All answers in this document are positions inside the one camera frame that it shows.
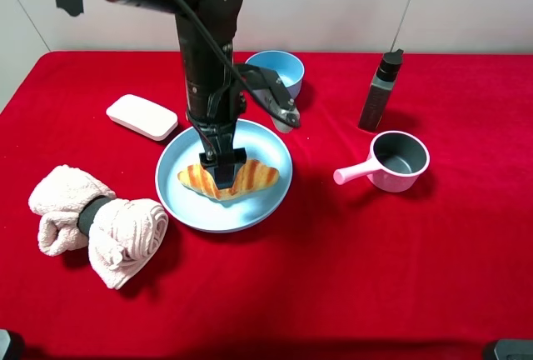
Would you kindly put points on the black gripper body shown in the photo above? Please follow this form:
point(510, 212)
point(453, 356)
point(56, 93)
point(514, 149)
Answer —
point(214, 114)

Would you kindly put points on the toy croissant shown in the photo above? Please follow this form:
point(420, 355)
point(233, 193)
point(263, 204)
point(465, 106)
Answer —
point(253, 176)

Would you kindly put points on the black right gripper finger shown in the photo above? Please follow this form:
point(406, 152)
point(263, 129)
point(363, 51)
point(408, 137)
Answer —
point(284, 120)

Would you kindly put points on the small blue bowl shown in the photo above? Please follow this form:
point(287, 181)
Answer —
point(288, 66)

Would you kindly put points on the dark pump bottle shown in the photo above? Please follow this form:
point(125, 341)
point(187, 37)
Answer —
point(380, 90)

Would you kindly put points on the black towel band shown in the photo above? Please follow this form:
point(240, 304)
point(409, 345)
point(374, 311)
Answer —
point(87, 215)

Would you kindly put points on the dark object bottom right corner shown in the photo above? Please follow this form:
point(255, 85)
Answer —
point(509, 349)

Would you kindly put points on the dark object bottom left corner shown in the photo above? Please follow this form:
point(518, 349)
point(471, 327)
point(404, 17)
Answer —
point(5, 344)

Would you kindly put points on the pink saucepan with handle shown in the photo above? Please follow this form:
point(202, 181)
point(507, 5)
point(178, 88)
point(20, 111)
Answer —
point(394, 162)

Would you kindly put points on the pink rolled towel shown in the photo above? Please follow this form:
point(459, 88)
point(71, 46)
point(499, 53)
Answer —
point(125, 233)

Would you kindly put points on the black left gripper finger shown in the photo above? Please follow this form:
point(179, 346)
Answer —
point(224, 167)

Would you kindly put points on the large blue plate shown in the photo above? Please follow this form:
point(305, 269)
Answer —
point(208, 215)

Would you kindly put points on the white soap box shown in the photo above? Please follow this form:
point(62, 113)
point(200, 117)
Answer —
point(143, 116)

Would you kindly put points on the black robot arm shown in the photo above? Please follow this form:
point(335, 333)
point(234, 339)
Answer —
point(215, 84)

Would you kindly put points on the dark object corner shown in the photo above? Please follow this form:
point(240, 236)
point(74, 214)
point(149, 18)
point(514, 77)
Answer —
point(509, 349)
point(5, 344)

